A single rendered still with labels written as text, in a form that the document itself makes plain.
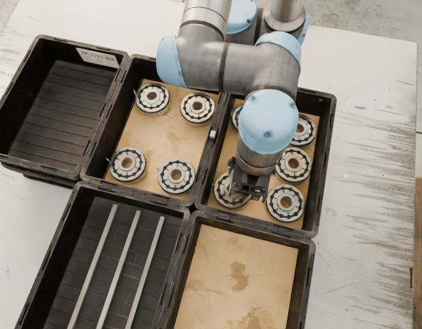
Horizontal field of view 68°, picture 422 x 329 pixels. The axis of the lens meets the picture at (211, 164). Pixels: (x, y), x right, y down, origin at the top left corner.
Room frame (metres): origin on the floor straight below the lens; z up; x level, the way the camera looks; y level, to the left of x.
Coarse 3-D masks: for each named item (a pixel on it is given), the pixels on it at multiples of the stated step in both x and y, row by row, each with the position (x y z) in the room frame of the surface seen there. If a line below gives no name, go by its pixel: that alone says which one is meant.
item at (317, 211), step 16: (224, 96) 0.46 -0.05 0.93; (320, 96) 0.45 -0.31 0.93; (224, 112) 0.41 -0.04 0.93; (208, 160) 0.28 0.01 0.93; (320, 176) 0.22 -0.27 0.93; (320, 192) 0.18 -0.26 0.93; (208, 208) 0.16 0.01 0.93; (320, 208) 0.14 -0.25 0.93; (256, 224) 0.11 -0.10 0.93; (272, 224) 0.11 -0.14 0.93
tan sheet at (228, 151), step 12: (312, 120) 0.43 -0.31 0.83; (228, 132) 0.40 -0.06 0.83; (228, 144) 0.36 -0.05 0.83; (312, 144) 0.35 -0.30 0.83; (228, 156) 0.33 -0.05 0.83; (312, 156) 0.31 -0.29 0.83; (228, 168) 0.29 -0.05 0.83; (276, 180) 0.25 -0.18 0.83; (216, 204) 0.19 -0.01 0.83; (252, 204) 0.18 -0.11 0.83; (264, 204) 0.18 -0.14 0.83; (288, 204) 0.18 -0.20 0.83; (252, 216) 0.15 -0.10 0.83; (264, 216) 0.15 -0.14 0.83; (300, 228) 0.11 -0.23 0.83
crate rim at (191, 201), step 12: (132, 60) 0.60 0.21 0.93; (144, 60) 0.60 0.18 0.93; (120, 84) 0.52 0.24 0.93; (108, 108) 0.44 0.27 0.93; (216, 108) 0.43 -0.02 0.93; (216, 120) 0.39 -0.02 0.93; (96, 144) 0.34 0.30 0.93; (204, 144) 0.32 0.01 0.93; (204, 156) 0.29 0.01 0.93; (84, 168) 0.27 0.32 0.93; (84, 180) 0.24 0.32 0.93; (96, 180) 0.24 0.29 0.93; (132, 192) 0.21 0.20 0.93; (144, 192) 0.20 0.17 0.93; (192, 192) 0.20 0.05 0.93; (180, 204) 0.17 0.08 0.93; (192, 204) 0.17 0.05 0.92
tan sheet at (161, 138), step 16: (144, 80) 0.60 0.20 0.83; (176, 96) 0.54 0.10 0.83; (176, 112) 0.48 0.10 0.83; (128, 128) 0.43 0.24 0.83; (144, 128) 0.43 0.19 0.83; (160, 128) 0.43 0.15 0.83; (176, 128) 0.43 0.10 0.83; (192, 128) 0.42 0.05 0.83; (208, 128) 0.42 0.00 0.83; (128, 144) 0.38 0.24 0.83; (144, 144) 0.38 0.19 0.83; (160, 144) 0.37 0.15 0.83; (176, 144) 0.37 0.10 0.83; (192, 144) 0.37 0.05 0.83; (160, 160) 0.33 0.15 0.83; (192, 160) 0.32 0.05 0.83; (112, 176) 0.28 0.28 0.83; (144, 176) 0.28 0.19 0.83; (176, 176) 0.27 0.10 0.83; (160, 192) 0.23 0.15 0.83
